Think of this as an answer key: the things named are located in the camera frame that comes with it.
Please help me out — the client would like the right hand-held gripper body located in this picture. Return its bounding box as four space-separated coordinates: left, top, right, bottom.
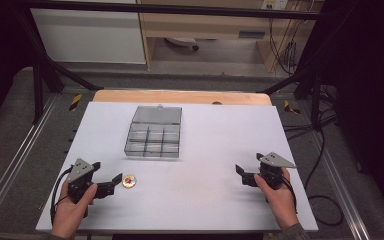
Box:
256 152 297 190

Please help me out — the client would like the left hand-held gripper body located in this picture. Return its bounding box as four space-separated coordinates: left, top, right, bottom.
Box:
67 157 102 204

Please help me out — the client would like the round gold coin badge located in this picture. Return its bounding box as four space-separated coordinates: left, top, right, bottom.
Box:
122 174 138 190

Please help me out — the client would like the clear plastic compartment box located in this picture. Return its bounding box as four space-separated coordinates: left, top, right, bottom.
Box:
123 105 183 158

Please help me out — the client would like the person's right hand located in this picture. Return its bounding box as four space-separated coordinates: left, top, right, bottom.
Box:
253 167 299 231

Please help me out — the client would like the person's left hand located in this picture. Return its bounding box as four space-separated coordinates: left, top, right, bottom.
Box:
51 182 98 239

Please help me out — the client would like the yellow black hazard tape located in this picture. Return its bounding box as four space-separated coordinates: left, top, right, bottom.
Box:
68 93 83 112
283 99 301 115

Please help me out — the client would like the light wooden table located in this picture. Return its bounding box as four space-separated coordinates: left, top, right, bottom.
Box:
92 89 273 107

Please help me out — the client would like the black curtain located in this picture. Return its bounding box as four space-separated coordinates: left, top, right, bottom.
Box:
0 0 34 138
323 0 384 221

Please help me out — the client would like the white cabinet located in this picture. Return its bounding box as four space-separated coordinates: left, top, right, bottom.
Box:
29 0 147 65

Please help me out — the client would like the light wooden desk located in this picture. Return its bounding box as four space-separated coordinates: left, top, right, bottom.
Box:
136 0 325 73

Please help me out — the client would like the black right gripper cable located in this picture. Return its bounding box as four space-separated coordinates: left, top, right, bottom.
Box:
281 175 298 214

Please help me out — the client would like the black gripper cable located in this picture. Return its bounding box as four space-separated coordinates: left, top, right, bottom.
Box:
281 175 298 214
49 166 73 226

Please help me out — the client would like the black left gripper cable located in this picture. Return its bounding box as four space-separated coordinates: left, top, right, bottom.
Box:
49 166 73 226

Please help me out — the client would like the black cable on floor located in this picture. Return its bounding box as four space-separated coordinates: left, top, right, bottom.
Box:
303 128 345 228

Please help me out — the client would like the aluminium floor rail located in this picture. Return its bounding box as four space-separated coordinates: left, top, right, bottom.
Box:
309 129 372 240
0 94 60 228

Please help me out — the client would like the hanging bundle of cables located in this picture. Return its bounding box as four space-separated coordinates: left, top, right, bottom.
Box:
267 16 299 75

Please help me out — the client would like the white wall power outlet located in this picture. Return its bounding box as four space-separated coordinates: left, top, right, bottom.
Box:
261 0 290 11

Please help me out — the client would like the black metal frame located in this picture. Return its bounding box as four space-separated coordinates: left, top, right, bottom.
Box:
14 0 359 132

